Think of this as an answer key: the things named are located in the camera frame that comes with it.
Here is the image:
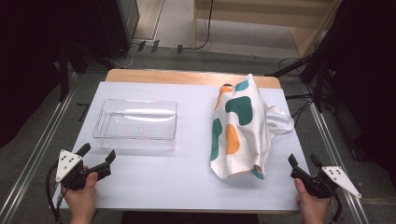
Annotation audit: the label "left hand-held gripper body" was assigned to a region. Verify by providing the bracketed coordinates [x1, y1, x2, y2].
[55, 149, 112, 191]

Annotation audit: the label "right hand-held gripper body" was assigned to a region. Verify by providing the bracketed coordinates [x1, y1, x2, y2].
[290, 165, 362, 200]

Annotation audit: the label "clear plastic container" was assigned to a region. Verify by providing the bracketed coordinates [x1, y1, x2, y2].
[92, 98, 178, 152]

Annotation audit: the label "white tote bag coloured patches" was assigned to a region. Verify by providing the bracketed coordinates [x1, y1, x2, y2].
[209, 73, 295, 180]

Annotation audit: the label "person's right hand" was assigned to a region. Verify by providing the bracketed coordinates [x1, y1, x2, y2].
[293, 178, 332, 217]

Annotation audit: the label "person's left hand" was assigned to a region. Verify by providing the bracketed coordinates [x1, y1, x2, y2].
[61, 172, 99, 218]

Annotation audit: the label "black metal stand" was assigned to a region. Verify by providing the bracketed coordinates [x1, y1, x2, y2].
[58, 40, 90, 103]
[264, 36, 331, 114]

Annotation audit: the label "white table cover sheet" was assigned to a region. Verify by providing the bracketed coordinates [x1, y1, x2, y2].
[50, 81, 310, 213]

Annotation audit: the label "wooden table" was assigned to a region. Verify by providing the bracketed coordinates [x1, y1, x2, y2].
[50, 68, 310, 216]

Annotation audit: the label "dark cabinet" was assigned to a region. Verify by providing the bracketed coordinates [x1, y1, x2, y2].
[92, 0, 140, 60]

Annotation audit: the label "light wooden furniture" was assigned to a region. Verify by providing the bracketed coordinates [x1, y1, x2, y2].
[191, 0, 344, 59]

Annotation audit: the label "aluminium floor rail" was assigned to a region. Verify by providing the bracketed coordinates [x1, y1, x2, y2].
[302, 83, 370, 224]
[0, 74, 78, 224]

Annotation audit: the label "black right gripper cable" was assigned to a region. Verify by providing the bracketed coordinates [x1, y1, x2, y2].
[330, 186, 344, 222]

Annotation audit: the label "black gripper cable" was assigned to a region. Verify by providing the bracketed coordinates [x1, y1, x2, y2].
[45, 160, 68, 224]
[330, 186, 344, 222]

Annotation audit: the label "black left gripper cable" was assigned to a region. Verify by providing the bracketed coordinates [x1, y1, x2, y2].
[45, 160, 68, 224]

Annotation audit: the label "black floor bracket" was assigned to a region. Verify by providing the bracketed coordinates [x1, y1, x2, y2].
[77, 102, 91, 122]

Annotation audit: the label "black floor cables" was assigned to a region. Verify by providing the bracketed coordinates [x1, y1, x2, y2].
[277, 56, 316, 129]

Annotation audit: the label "white floor cable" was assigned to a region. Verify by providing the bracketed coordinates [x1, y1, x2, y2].
[116, 43, 139, 69]

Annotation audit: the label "black hanging cable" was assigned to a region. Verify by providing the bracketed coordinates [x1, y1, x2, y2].
[181, 0, 215, 51]

